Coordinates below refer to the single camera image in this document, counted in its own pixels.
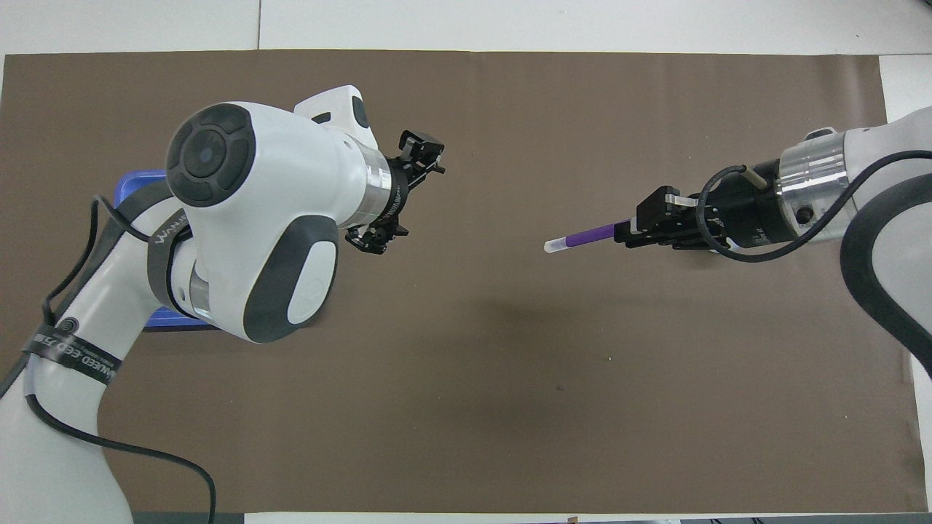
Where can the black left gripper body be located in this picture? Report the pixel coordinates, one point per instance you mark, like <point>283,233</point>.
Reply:
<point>393,193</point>

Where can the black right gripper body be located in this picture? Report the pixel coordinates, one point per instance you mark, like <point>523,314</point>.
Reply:
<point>743,215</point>

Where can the purple pen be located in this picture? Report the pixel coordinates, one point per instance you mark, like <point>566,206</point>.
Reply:
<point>590,235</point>

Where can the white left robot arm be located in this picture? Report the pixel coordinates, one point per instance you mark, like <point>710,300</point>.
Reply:
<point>277,189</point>

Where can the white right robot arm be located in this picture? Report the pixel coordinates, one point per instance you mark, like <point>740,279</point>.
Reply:
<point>881,145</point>

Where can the brown table mat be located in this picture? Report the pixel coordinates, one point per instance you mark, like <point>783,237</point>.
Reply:
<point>510,364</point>

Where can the blue plastic tray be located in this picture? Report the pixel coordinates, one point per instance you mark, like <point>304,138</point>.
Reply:
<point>135,185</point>

